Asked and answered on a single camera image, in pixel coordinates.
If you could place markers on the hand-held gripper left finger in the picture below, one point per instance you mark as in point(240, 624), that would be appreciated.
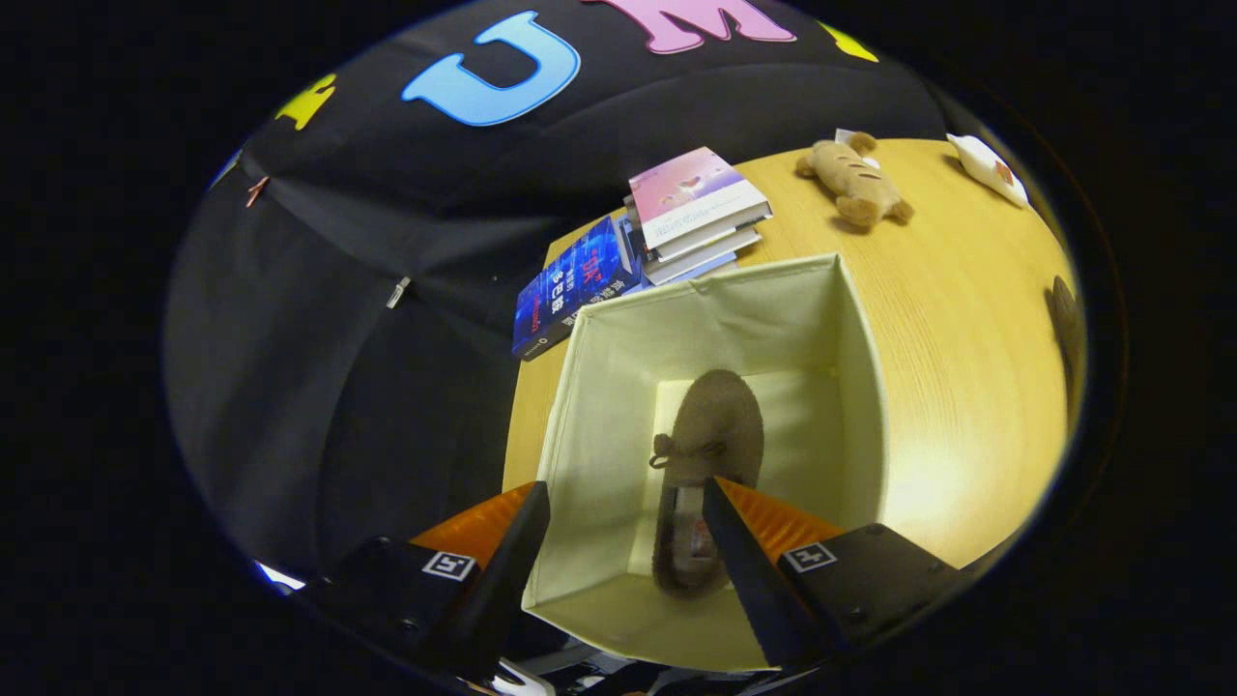
point(503, 590)

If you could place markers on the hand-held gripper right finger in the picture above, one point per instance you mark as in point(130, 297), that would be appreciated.
point(754, 590)

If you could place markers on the brown fuzzy shoe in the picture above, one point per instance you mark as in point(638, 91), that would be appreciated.
point(715, 416)
point(1065, 329)

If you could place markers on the pale green fabric storage box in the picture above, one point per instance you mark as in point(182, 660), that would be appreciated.
point(618, 406)

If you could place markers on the dark blue book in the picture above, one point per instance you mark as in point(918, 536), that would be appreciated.
point(570, 285)

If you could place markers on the silver clip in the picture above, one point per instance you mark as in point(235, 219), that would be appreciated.
point(397, 293)

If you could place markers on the pale blue book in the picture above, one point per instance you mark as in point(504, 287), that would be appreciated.
point(691, 271)

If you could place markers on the grey cover book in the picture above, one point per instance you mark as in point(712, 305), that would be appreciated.
point(705, 253)

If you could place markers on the pink cover book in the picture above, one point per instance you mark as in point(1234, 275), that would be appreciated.
point(686, 188)

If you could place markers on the brown bread plush toy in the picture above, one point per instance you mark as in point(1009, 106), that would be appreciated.
point(855, 179)

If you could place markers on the orange clip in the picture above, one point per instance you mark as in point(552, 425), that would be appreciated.
point(256, 191)

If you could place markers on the white plush toy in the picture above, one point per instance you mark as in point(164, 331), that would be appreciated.
point(986, 166)

